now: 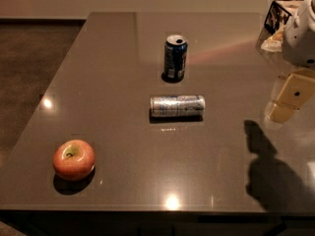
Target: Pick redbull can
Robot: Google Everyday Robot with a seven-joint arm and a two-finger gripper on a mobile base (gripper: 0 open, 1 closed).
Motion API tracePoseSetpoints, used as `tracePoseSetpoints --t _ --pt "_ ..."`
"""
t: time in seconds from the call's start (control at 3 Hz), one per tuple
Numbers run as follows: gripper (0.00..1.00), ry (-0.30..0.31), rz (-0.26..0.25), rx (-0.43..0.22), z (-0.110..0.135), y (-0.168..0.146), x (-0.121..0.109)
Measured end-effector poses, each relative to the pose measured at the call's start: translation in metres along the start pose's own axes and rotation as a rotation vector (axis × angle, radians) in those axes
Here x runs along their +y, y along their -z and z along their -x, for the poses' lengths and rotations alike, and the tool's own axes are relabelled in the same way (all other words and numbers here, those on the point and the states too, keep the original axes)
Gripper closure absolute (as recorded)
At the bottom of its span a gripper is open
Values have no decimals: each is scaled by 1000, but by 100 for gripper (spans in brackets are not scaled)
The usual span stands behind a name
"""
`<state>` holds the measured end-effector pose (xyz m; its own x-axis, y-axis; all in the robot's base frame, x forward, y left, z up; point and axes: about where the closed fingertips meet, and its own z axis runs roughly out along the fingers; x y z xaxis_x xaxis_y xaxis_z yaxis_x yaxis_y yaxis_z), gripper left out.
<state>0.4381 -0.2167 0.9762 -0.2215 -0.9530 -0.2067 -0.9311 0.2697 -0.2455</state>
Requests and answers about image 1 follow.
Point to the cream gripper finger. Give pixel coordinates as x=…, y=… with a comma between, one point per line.
x=290, y=94

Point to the red apple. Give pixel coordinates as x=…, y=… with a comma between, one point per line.
x=74, y=160

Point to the crumpled white paper bag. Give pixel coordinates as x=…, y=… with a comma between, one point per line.
x=274, y=43

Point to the black wire basket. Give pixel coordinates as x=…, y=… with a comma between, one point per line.
x=279, y=13

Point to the silver redbull can lying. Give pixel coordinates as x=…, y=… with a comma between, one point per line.
x=172, y=106

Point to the blue upright soda can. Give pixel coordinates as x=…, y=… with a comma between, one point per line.
x=175, y=53

